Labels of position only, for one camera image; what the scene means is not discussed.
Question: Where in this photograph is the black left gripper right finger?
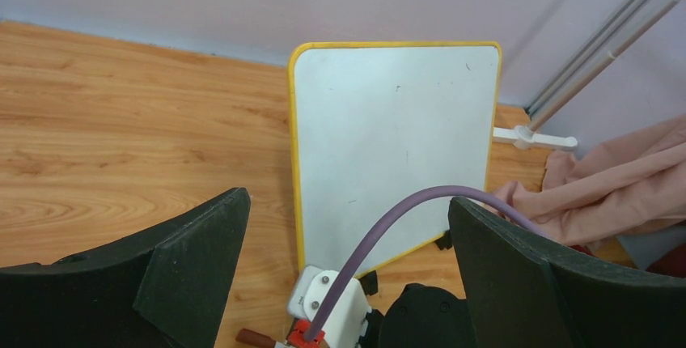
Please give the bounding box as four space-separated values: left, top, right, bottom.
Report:
448 197 685 347

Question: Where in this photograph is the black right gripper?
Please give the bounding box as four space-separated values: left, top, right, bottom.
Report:
360 283 477 348

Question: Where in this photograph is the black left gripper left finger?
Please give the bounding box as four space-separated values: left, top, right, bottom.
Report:
1 188 251 347

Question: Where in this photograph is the brown whiteboard marker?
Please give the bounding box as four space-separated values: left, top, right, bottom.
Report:
235 329 287 348

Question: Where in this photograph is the yellow framed whiteboard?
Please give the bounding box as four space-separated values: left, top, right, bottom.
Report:
287 41 502 270

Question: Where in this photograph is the red garment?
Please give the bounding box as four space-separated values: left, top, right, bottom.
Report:
571 243 685 278

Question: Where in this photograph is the pink garment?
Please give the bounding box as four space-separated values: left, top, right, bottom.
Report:
494 116 685 245

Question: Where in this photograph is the metal clothes rack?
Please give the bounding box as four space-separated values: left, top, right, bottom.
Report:
492 0 682 151

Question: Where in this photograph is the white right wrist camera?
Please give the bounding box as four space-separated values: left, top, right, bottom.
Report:
286 265 373 348

